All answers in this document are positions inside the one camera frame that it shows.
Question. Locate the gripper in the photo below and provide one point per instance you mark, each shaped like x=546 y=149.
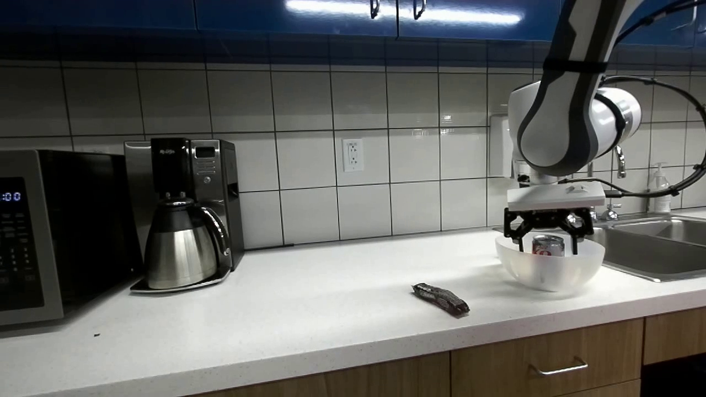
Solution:
x=546 y=217

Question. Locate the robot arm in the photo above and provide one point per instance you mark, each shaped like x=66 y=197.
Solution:
x=562 y=121

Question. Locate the red and silver drink can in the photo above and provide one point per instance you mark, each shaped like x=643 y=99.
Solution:
x=548 y=246

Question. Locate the translucent white plastic bowl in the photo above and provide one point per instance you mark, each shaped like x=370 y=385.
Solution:
x=549 y=273

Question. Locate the chrome tap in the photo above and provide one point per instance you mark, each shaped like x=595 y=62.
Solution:
x=620 y=160

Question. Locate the steel sink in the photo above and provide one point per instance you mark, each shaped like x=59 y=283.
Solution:
x=651 y=251

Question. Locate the clear soap pump bottle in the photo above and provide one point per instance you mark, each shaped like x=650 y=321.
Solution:
x=660 y=184

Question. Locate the dark snack bar wrapper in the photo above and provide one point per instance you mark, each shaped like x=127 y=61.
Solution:
x=441 y=299

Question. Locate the wooden drawer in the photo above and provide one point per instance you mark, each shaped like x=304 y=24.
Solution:
x=595 y=353
x=675 y=333

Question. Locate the blue cabinet door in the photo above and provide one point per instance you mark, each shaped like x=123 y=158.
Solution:
x=298 y=14
x=474 y=19

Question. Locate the wooden cabinet door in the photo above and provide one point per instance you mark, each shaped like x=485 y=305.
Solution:
x=353 y=380

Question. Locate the black and steel coffee maker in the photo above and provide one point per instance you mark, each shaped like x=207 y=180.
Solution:
x=212 y=187

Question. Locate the steel coffee carafe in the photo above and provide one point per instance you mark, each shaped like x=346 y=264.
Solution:
x=182 y=248

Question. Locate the steel and black microwave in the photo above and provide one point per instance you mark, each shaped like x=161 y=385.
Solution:
x=66 y=237

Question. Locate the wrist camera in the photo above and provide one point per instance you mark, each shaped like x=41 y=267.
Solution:
x=554 y=197

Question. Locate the white wall socket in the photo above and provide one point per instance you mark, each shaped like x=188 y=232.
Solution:
x=353 y=155

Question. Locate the blue wall cabinet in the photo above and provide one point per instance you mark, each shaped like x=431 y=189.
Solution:
x=248 y=14

